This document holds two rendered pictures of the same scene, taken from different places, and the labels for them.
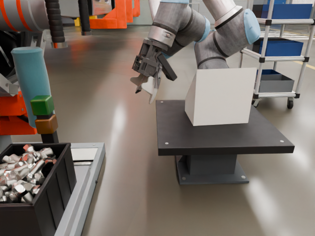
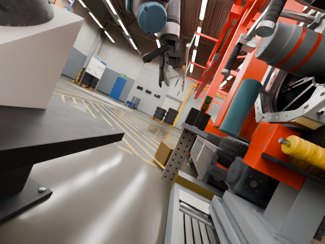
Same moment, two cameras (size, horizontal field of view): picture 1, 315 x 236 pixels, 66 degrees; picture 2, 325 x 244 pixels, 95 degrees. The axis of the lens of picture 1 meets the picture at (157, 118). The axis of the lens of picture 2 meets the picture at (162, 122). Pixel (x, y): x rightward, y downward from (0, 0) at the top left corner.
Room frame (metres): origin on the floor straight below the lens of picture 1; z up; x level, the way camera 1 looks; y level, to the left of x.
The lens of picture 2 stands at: (1.49, 0.21, 0.43)
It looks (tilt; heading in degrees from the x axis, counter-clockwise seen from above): 2 degrees down; 188
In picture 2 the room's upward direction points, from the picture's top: 25 degrees clockwise
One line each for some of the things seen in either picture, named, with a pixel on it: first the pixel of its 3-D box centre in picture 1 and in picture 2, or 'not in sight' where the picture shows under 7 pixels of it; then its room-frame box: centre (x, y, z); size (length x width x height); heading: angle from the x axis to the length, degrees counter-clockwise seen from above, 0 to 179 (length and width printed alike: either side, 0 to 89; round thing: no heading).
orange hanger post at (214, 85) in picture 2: not in sight; (221, 69); (-1.52, 0.41, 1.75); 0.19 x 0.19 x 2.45; 2
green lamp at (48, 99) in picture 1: (42, 105); (208, 99); (0.54, 0.28, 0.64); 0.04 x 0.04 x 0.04; 2
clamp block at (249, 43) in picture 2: not in sight; (246, 43); (0.72, 0.31, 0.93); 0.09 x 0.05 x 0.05; 92
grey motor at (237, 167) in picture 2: not in sight; (264, 198); (0.60, 0.77, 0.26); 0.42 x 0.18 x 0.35; 92
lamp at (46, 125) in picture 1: (47, 123); (204, 107); (0.54, 0.28, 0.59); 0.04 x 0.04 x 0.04; 2
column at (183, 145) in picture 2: not in sight; (178, 154); (0.31, 0.27, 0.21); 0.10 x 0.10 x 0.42; 2
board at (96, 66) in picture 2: not in sight; (94, 73); (-6.19, -5.56, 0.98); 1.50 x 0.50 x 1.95; 1
